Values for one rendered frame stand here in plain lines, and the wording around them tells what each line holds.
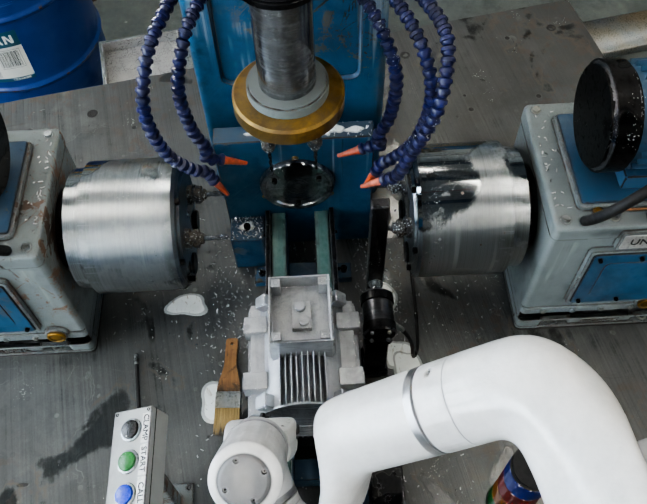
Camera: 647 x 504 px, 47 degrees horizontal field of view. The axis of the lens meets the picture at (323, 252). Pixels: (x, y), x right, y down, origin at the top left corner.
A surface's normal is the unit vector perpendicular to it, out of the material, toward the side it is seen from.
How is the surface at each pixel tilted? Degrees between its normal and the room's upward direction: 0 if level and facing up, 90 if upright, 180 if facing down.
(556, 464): 56
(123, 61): 0
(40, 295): 90
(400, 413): 42
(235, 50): 90
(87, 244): 47
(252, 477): 30
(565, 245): 90
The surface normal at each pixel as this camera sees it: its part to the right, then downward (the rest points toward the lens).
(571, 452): -0.67, -0.36
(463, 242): 0.04, 0.49
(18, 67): 0.29, 0.81
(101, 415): -0.02, -0.53
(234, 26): 0.05, 0.84
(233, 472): -0.01, -0.05
